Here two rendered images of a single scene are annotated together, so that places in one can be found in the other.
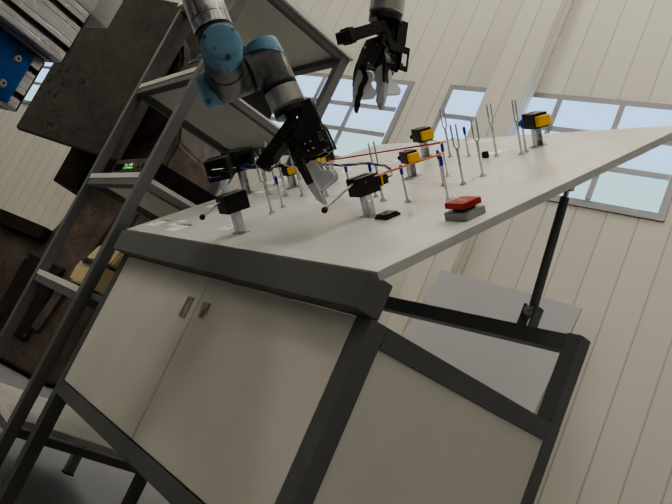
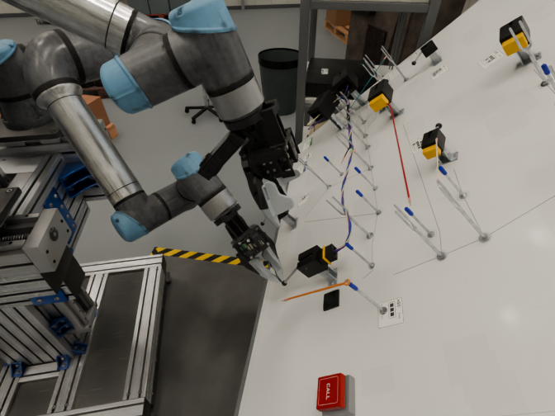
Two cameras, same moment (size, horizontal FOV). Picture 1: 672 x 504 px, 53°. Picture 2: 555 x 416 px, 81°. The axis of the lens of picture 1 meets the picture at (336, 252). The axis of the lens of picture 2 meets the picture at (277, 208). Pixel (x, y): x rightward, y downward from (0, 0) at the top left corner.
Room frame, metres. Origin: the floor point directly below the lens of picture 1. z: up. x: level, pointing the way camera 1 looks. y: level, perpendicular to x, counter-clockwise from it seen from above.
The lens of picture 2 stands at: (1.02, -0.25, 1.66)
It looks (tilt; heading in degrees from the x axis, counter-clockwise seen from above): 42 degrees down; 44
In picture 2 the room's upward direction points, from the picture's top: straight up
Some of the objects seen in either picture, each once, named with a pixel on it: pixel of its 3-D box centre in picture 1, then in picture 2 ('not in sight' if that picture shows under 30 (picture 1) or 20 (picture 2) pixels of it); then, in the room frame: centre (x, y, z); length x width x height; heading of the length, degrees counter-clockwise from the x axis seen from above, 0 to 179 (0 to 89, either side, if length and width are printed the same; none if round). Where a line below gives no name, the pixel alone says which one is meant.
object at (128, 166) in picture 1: (169, 190); (339, 77); (2.36, 0.63, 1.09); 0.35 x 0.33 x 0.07; 35
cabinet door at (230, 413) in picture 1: (230, 386); not in sight; (1.35, 0.08, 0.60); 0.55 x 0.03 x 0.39; 35
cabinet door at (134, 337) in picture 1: (132, 335); not in sight; (1.80, 0.39, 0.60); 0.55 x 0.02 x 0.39; 35
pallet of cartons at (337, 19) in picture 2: not in sight; (358, 20); (7.00, 3.45, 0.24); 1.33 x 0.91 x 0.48; 54
